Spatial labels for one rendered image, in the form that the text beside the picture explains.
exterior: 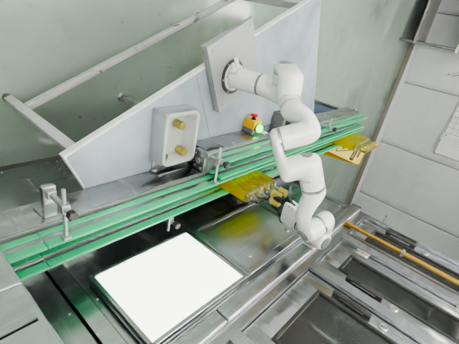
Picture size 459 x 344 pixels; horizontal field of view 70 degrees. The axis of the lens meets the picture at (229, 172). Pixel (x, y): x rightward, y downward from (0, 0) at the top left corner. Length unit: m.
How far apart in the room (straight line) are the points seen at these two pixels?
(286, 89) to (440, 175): 6.17
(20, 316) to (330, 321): 0.96
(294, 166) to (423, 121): 6.12
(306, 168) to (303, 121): 0.16
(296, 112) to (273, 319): 0.70
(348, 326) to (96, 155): 1.06
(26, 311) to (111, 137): 0.74
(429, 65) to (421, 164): 1.79
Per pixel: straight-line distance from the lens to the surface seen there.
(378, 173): 7.52
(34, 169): 1.90
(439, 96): 7.06
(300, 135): 1.13
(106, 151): 1.28
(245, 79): 1.46
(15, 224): 1.16
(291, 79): 1.24
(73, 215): 1.00
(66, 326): 1.14
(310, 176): 1.12
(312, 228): 1.23
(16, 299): 0.71
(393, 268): 1.67
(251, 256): 1.34
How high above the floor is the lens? 1.75
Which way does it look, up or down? 33 degrees down
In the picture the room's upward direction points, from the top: 119 degrees clockwise
